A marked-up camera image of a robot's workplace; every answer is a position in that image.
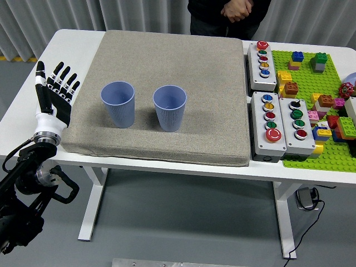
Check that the red valve wheel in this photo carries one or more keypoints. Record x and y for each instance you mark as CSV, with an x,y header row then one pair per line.
x,y
346,90

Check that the grey pleated curtain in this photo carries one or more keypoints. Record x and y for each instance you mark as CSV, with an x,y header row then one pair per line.
x,y
111,14

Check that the lavender plate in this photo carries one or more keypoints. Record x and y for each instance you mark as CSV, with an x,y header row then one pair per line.
x,y
351,78

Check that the person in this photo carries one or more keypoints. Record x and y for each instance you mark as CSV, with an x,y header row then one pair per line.
x,y
205,22

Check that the large green toy block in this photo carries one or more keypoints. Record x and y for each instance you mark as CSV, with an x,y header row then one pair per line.
x,y
346,126

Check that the green grey block stack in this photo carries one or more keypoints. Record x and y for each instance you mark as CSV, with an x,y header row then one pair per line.
x,y
321,58

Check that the grey five-button control box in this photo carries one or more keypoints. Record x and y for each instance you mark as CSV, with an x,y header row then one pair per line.
x,y
261,144
257,80

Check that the small yellow toy block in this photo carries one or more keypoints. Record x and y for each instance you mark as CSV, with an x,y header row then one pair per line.
x,y
315,98

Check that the white box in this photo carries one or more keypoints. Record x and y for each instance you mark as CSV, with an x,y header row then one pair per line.
x,y
351,108

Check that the magenta toy block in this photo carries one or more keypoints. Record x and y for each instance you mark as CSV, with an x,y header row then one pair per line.
x,y
338,103

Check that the grey power adapter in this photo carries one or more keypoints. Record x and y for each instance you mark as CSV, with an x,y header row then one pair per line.
x,y
306,198

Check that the blue ribbed plastic cup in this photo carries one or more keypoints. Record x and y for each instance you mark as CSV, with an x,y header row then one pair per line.
x,y
119,114
169,119

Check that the blue yellow pink block stack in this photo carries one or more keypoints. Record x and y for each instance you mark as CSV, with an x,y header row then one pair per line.
x,y
297,57

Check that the person's left hand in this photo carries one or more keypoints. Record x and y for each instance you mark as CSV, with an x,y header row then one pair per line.
x,y
244,9

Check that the silver metal plate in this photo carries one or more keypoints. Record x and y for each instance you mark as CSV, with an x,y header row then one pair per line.
x,y
144,263

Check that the grey-brown cushion mat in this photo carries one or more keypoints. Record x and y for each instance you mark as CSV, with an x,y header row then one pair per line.
x,y
180,55

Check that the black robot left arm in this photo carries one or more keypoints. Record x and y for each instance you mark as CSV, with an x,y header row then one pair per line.
x,y
27,178

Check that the white table leg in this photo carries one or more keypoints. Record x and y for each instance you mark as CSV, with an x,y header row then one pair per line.
x,y
93,200
285,217

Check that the orange toy block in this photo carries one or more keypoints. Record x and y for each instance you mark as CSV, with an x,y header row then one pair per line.
x,y
290,88
326,100

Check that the red toy block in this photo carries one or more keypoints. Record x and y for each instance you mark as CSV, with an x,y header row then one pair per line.
x,y
332,121

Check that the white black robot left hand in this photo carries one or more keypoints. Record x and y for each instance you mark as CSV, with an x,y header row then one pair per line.
x,y
59,107

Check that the pink toy block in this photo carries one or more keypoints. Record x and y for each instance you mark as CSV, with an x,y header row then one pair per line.
x,y
313,115

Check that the grey four-button control box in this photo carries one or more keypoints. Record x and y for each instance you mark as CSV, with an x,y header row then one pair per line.
x,y
306,146

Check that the green studded baseplate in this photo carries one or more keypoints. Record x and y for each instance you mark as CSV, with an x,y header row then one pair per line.
x,y
306,80

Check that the person's right hand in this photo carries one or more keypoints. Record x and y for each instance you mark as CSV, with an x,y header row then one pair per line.
x,y
230,11

